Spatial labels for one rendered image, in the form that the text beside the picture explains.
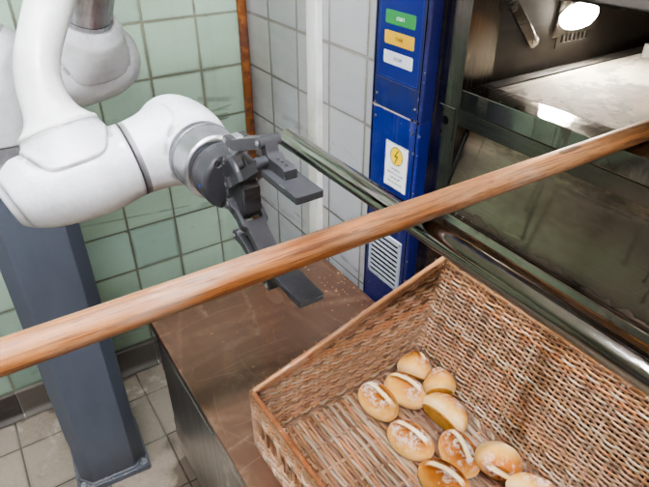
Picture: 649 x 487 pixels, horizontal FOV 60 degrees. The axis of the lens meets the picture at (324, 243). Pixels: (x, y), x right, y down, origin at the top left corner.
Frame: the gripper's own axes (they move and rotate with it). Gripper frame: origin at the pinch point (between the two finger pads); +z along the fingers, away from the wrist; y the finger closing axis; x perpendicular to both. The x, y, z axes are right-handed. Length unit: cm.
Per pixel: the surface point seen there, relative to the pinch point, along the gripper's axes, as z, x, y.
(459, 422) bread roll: -5, -36, 56
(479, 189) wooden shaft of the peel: 1.5, -23.1, -0.3
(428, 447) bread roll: -4, -28, 57
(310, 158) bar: -23.5, -15.3, 3.5
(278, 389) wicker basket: -25, -9, 49
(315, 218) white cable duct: -80, -51, 53
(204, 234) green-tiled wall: -121, -31, 74
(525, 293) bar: 15.3, -15.9, 2.8
